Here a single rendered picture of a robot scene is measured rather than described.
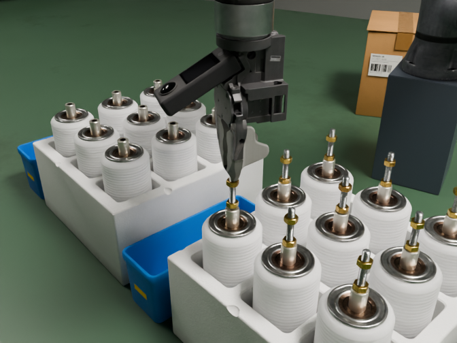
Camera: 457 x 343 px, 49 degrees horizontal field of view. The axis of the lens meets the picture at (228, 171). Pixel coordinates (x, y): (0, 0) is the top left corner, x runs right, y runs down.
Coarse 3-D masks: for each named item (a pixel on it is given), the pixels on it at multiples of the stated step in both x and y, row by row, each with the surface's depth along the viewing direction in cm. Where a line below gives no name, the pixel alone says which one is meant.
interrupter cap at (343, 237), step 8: (320, 216) 79; (328, 216) 80; (352, 216) 79; (320, 224) 78; (328, 224) 78; (352, 224) 78; (360, 224) 78; (320, 232) 76; (328, 232) 76; (336, 232) 77; (344, 232) 77; (352, 232) 76; (360, 232) 76; (336, 240) 74; (344, 240) 74; (352, 240) 74
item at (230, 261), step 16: (256, 224) 78; (208, 240) 76; (224, 240) 75; (240, 240) 75; (256, 240) 76; (208, 256) 78; (224, 256) 76; (240, 256) 76; (208, 272) 80; (224, 272) 78; (240, 272) 78
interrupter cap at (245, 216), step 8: (216, 216) 80; (224, 216) 80; (240, 216) 80; (248, 216) 80; (208, 224) 78; (216, 224) 78; (224, 224) 78; (240, 224) 78; (248, 224) 78; (216, 232) 76; (224, 232) 76; (232, 232) 76; (240, 232) 76; (248, 232) 76
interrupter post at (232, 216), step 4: (228, 208) 77; (236, 208) 77; (228, 212) 76; (232, 212) 76; (236, 212) 76; (228, 216) 77; (232, 216) 76; (236, 216) 77; (228, 220) 77; (232, 220) 77; (236, 220) 77; (228, 224) 77; (232, 224) 77; (236, 224) 77
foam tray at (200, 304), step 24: (168, 264) 83; (192, 264) 81; (192, 288) 79; (216, 288) 76; (240, 288) 76; (192, 312) 82; (216, 312) 76; (240, 312) 72; (456, 312) 72; (192, 336) 85; (216, 336) 79; (240, 336) 73; (264, 336) 68; (288, 336) 68; (312, 336) 70; (432, 336) 68; (456, 336) 73
